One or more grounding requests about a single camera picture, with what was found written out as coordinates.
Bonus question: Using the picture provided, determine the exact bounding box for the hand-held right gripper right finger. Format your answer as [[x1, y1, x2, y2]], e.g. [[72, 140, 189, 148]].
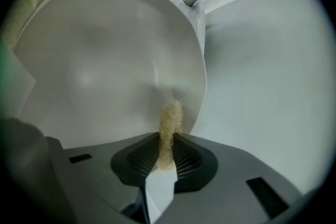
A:
[[154, 132, 305, 224]]

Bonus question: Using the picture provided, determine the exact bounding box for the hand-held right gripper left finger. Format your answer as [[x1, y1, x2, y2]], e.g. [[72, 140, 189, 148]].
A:
[[49, 132, 161, 224]]

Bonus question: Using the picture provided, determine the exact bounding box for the yellow sponge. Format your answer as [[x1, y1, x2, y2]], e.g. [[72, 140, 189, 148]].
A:
[[157, 98, 184, 172]]

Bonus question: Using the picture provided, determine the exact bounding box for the beige frying pan wooden handle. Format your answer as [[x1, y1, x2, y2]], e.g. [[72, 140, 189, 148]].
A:
[[12, 0, 208, 151]]

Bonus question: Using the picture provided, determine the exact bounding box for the pale yellow knit cardigan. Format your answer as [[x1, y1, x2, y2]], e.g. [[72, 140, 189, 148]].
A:
[[5, 0, 61, 50]]

